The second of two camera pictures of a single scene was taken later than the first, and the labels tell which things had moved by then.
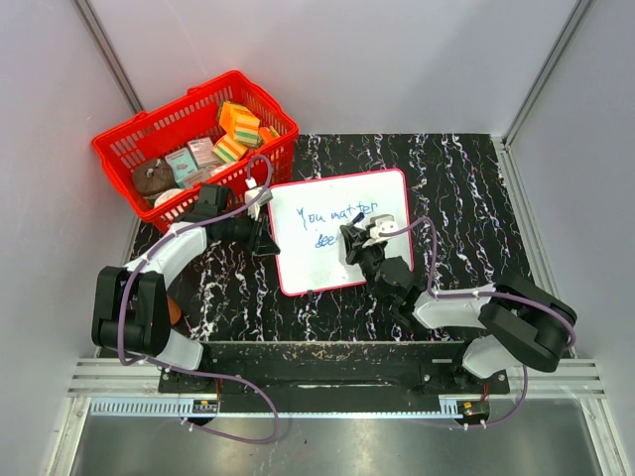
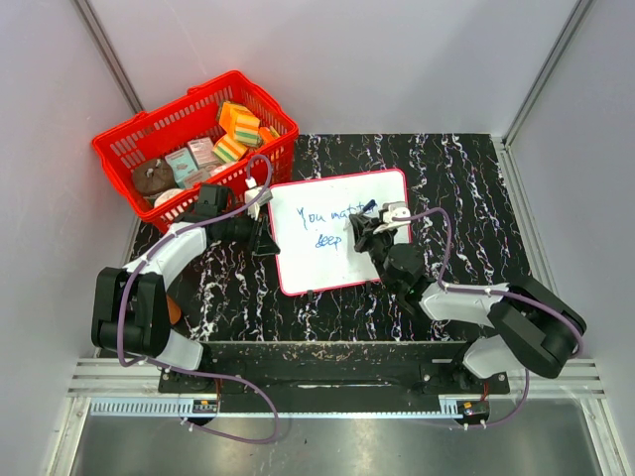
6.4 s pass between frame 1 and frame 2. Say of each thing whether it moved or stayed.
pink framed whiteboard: stayed
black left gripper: stayed
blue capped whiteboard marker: moved
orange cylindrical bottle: stayed
